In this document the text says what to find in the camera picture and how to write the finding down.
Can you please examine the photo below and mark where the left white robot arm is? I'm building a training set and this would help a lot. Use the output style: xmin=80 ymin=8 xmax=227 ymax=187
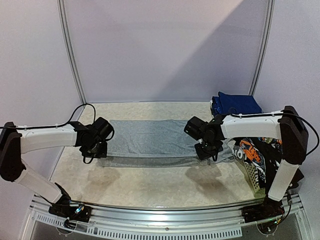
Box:
xmin=0 ymin=117 xmax=115 ymax=217

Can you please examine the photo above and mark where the right aluminium corner post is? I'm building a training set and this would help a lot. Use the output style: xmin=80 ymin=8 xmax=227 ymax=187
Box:
xmin=248 ymin=0 xmax=275 ymax=96

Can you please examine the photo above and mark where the grey tank top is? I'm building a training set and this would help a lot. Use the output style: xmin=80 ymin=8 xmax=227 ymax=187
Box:
xmin=98 ymin=119 xmax=236 ymax=168

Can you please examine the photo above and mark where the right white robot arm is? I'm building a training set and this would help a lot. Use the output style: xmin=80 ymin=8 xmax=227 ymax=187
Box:
xmin=183 ymin=106 xmax=309 ymax=218

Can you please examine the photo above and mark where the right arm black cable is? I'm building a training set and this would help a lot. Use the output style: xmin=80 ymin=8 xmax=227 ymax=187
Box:
xmin=231 ymin=112 xmax=320 ymax=157

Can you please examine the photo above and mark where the aluminium front rail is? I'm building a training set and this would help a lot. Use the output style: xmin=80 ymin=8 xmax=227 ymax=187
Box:
xmin=20 ymin=194 xmax=314 ymax=240

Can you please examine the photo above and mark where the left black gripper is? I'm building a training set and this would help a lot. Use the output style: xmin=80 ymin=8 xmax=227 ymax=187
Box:
xmin=81 ymin=140 xmax=107 ymax=158

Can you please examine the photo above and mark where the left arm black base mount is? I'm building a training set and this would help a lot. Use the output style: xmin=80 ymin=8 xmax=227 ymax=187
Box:
xmin=48 ymin=183 xmax=93 ymax=223

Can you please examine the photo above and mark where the aluminium corner post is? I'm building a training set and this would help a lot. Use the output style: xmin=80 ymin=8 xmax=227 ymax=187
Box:
xmin=248 ymin=0 xmax=275 ymax=96
xmin=57 ymin=0 xmax=87 ymax=104

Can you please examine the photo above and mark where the left aluminium corner post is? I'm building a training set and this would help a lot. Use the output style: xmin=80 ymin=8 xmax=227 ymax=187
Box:
xmin=57 ymin=0 xmax=87 ymax=104

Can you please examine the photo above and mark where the folded blue garment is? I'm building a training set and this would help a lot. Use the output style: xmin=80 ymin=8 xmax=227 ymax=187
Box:
xmin=212 ymin=91 xmax=263 ymax=116

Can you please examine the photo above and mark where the colourful graphic print garment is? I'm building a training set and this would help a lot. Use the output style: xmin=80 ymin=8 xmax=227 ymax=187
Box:
xmin=227 ymin=137 xmax=283 ymax=183

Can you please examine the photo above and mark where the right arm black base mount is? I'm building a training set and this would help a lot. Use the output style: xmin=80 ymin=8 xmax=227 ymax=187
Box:
xmin=241 ymin=191 xmax=293 ymax=225

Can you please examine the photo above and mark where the white perforated laundry basket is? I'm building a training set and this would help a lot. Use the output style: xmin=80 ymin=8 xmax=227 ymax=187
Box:
xmin=232 ymin=148 xmax=266 ymax=194

